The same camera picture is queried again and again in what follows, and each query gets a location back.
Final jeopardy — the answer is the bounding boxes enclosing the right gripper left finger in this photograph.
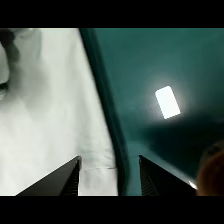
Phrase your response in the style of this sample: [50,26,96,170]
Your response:
[16,154,83,197]

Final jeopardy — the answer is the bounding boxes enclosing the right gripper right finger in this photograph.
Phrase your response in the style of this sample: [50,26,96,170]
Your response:
[138,154,199,197]

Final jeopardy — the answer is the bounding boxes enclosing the white T-shirt with black print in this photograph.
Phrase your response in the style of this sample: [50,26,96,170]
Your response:
[0,27,120,197]

